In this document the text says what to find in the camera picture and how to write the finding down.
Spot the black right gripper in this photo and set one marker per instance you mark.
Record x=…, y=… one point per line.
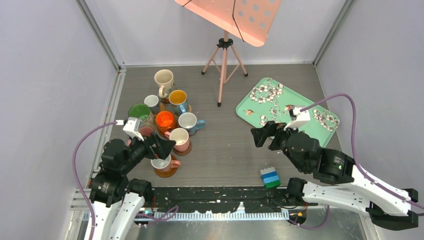
x=269, y=129

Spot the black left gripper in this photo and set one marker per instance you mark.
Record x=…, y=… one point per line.
x=161, y=149

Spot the large ridged brown wooden coaster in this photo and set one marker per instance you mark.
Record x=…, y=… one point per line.
x=164, y=132

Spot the peach mug white inside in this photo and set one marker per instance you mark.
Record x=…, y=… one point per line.
x=165, y=164

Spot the pink white inside mug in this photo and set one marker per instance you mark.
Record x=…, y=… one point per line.
x=181, y=137

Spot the pink inside floral mug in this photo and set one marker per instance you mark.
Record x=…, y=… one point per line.
x=145, y=131

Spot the orange mug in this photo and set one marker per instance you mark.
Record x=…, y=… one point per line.
x=166, y=120

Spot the white inside teal mug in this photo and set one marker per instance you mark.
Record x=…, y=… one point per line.
x=190, y=123

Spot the green inside cream mug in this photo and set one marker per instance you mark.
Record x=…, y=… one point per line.
x=144, y=114

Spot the light plain wooden coaster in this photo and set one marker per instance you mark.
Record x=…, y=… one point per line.
x=162, y=107

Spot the small blue patterned mug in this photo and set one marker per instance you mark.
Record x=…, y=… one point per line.
x=153, y=102

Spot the yellow inside blue mug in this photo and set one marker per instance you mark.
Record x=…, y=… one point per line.
x=179, y=102

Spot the cream shell pattern mug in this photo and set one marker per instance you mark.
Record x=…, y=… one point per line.
x=164, y=78

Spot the dark walnut coaster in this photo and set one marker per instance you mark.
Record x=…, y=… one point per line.
x=183, y=153

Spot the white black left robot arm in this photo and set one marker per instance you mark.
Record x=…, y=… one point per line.
x=114, y=200

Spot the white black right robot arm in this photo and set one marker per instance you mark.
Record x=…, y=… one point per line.
x=342, y=183

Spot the ridged brown coaster back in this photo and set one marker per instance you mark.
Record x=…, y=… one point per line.
x=165, y=100

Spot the mint green floral tray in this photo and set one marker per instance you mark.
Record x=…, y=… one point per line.
x=270, y=100

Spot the blue green toy brick stack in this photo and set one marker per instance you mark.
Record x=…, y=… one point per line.
x=270, y=178

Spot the pink music stand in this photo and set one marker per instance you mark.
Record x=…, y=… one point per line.
x=248, y=20

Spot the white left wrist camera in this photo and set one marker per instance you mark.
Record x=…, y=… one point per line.
x=131, y=127

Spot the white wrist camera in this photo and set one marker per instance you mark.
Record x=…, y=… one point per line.
x=131, y=127
x=298, y=116

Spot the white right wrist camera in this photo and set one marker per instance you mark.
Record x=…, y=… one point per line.
x=298, y=116

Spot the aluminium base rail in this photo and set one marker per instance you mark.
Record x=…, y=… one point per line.
x=230, y=203

